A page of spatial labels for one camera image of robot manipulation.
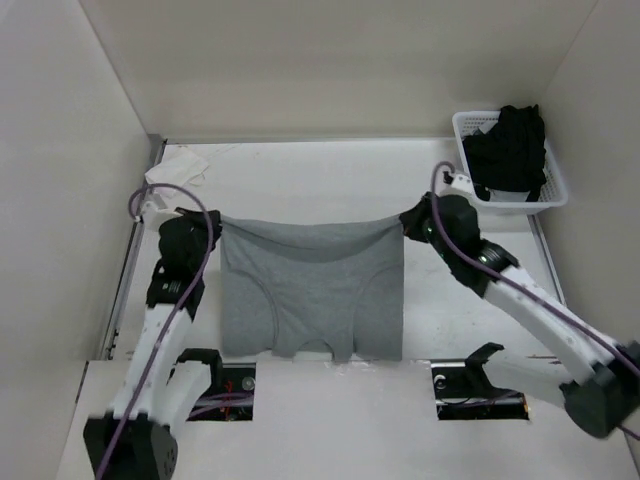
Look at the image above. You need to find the grey tank top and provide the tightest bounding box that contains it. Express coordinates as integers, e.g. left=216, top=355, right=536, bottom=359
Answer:
left=218, top=216, right=404, bottom=362

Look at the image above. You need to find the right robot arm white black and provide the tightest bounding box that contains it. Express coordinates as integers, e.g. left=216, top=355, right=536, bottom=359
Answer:
left=399, top=192, right=639, bottom=439

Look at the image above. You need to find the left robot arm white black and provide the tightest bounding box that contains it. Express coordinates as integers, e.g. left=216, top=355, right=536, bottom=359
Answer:
left=83, top=209, right=225, bottom=479

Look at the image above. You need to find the folded white tank top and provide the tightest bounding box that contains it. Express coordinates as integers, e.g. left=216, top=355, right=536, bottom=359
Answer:
left=145, top=148, right=209, bottom=186

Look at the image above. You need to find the black tank tops pile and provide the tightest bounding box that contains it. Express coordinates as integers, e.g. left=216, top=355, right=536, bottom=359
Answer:
left=462, top=105, right=546, bottom=202

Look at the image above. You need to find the white plastic basket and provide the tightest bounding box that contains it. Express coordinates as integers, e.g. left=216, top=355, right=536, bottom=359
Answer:
left=452, top=110, right=568, bottom=215

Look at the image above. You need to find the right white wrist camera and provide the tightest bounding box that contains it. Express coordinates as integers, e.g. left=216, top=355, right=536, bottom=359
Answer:
left=443, top=171, right=475, bottom=201

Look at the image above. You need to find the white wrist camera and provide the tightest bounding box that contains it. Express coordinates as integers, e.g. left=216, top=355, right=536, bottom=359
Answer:
left=136, top=193, right=181, bottom=232
left=443, top=171, right=475, bottom=201

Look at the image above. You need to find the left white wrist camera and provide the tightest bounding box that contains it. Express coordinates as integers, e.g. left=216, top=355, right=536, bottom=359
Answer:
left=136, top=193, right=181, bottom=232

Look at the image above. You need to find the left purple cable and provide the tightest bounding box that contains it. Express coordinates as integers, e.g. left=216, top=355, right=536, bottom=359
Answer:
left=94, top=183, right=256, bottom=480

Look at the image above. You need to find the purple cable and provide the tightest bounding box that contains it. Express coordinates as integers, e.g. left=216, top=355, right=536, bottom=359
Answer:
left=430, top=160, right=640, bottom=441
left=94, top=183, right=256, bottom=480

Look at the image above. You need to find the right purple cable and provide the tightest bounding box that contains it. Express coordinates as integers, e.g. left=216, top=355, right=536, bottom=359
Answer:
left=430, top=160, right=640, bottom=441

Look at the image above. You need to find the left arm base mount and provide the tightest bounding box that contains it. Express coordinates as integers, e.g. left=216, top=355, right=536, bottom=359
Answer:
left=188, top=349, right=257, bottom=422

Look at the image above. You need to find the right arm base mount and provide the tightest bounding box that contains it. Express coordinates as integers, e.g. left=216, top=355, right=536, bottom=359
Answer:
left=430, top=342, right=529, bottom=421

